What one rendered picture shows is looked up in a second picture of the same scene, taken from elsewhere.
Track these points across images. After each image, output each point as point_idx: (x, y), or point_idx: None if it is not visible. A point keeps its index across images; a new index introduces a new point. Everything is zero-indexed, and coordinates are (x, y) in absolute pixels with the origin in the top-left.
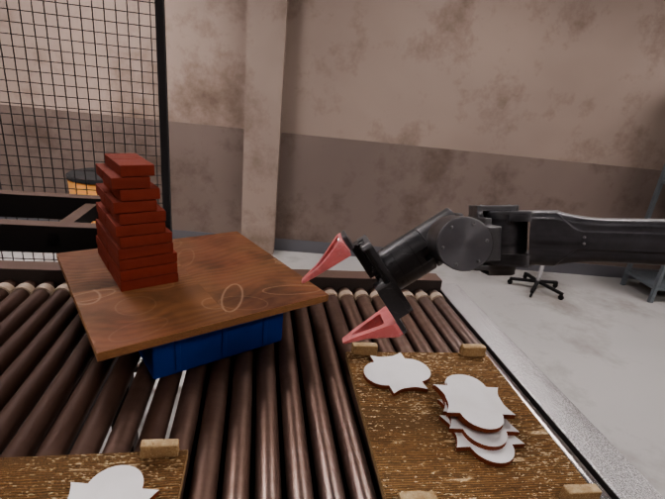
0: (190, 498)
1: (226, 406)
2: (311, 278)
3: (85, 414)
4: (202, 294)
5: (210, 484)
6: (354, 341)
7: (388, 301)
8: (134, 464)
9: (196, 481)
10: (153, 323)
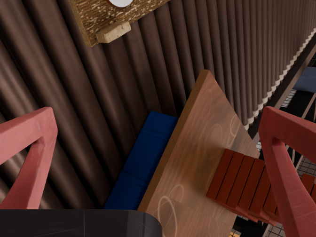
0: (58, 5)
1: (86, 128)
2: (279, 113)
3: (164, 59)
4: (186, 198)
5: (50, 24)
6: (25, 114)
7: (19, 236)
8: (119, 13)
9: (64, 23)
10: (197, 131)
